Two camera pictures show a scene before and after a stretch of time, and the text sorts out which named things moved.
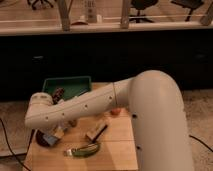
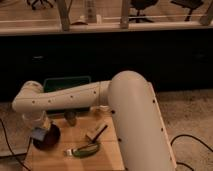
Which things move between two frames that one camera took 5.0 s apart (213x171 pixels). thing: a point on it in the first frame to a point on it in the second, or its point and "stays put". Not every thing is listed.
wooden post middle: [124, 23] stays put
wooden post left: [65, 14] stays put
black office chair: [140, 5] stays put
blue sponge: [50, 139] to [39, 133]
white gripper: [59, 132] to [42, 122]
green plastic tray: [72, 85] stays put
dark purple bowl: [40, 138] to [50, 140]
